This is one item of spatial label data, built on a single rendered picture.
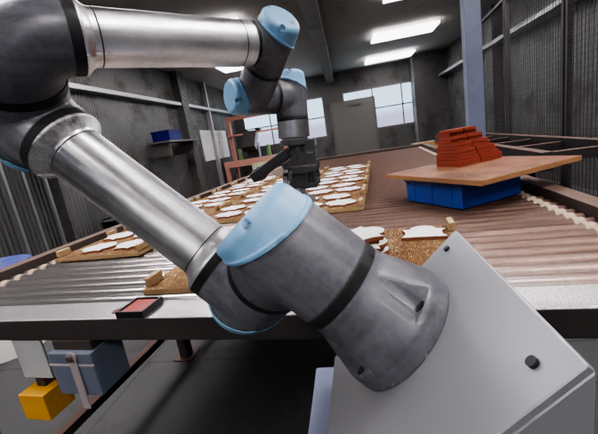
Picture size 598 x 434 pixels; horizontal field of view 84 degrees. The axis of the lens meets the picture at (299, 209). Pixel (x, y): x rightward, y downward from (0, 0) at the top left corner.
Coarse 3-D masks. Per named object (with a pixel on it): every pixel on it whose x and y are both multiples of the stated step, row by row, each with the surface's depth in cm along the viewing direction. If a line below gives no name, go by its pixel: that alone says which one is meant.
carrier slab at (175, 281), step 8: (168, 272) 97; (176, 272) 96; (184, 272) 95; (160, 280) 92; (168, 280) 91; (176, 280) 90; (184, 280) 89; (144, 288) 88; (152, 288) 87; (160, 288) 86; (168, 288) 85; (176, 288) 85; (184, 288) 84
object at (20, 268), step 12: (240, 180) 341; (204, 192) 276; (120, 228) 181; (84, 240) 158; (96, 240) 165; (48, 252) 144; (12, 264) 132; (24, 264) 131; (36, 264) 136; (0, 276) 123; (12, 276) 127
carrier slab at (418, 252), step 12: (408, 228) 103; (396, 240) 94; (420, 240) 91; (432, 240) 89; (444, 240) 88; (396, 252) 85; (408, 252) 84; (420, 252) 83; (432, 252) 82; (420, 264) 76
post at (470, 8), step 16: (464, 0) 211; (480, 0) 209; (464, 16) 214; (480, 16) 211; (464, 32) 217; (480, 32) 213; (464, 48) 221; (480, 48) 215; (464, 64) 225; (480, 64) 218; (464, 80) 229; (480, 80) 220; (480, 96) 222; (480, 112) 224; (480, 128) 226
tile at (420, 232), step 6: (414, 228) 99; (420, 228) 98; (426, 228) 97; (432, 228) 96; (444, 228) 95; (408, 234) 94; (414, 234) 93; (420, 234) 92; (426, 234) 92; (432, 234) 91; (438, 234) 90; (444, 234) 89; (402, 240) 92; (408, 240) 92; (414, 240) 92
